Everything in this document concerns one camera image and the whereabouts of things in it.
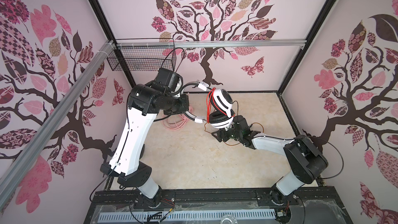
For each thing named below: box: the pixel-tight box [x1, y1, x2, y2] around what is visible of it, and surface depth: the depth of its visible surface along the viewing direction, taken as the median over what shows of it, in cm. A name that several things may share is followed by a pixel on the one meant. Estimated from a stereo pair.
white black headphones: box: [180, 80, 236, 129], surface depth 55 cm
